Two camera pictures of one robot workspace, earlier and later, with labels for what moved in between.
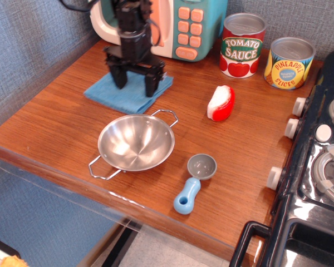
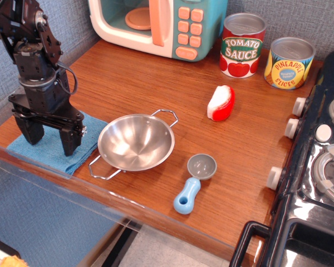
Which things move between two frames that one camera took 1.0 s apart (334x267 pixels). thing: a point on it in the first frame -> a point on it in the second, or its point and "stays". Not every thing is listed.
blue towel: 133,96 -> 49,152
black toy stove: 307,227 stays
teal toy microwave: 188,30 stays
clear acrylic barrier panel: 41,216 stays
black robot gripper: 134,52 -> 51,107
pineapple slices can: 289,62 stays
